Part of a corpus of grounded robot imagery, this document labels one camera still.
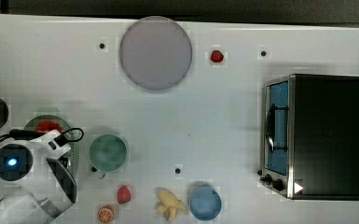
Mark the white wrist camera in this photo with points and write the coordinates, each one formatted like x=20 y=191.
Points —
x=52 y=145

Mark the grey round plate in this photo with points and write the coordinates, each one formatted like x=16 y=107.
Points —
x=155 y=53

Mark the red strawberry near plate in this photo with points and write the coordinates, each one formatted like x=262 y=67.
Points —
x=217 y=56

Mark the peeled banana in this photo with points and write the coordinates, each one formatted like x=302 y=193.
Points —
x=169 y=205

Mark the green mug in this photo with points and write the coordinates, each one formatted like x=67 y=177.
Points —
x=107 y=154

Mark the black toaster oven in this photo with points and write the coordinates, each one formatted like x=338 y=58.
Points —
x=311 y=137

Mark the red strawberry near orange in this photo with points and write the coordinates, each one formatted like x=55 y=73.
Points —
x=123 y=195

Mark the green strainer basket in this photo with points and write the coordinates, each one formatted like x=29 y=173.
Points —
x=69 y=159

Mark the blue bowl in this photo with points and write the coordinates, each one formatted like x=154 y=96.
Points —
x=205 y=203

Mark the orange slice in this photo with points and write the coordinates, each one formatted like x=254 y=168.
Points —
x=106 y=214

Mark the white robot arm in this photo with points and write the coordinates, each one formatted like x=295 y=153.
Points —
x=46 y=188

